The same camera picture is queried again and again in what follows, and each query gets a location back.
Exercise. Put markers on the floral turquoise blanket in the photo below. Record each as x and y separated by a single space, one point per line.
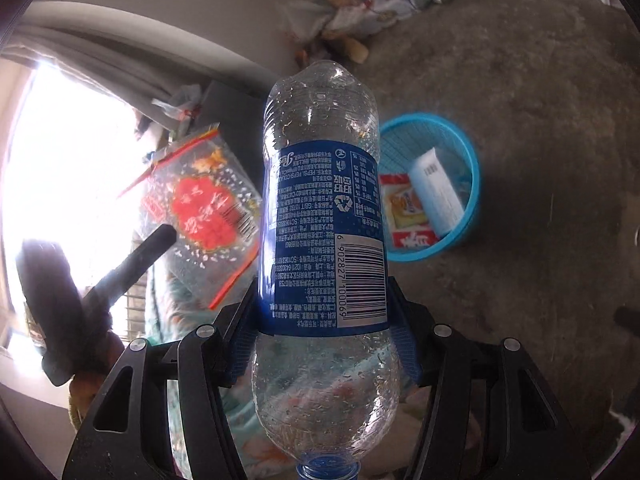
235 440

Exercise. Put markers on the clear plastic bag red label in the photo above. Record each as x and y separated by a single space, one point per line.
205 200

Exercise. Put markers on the grey cabinet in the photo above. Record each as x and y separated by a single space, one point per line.
230 110

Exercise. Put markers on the grey curtain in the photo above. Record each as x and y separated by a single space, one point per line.
150 65

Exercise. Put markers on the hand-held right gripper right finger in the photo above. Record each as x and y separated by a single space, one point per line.
407 350

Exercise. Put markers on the yellow snack packet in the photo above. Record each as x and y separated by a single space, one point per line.
407 207

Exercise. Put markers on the blue plastic basket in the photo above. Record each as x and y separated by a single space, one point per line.
465 185

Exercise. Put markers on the patterned plastic sheet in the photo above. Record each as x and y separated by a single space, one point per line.
370 7

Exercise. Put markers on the person's left hand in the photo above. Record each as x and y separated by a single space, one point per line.
92 380

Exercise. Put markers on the red and white paper bag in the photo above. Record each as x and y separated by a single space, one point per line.
412 240

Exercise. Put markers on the white plastic bag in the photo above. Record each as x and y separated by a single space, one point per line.
177 102

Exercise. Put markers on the light blue cardboard box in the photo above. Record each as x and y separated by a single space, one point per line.
440 190

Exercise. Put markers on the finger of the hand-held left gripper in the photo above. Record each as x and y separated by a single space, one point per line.
135 265

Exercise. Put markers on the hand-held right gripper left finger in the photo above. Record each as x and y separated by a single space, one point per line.
240 345

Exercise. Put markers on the clear plastic bottle blue label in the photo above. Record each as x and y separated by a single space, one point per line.
325 210

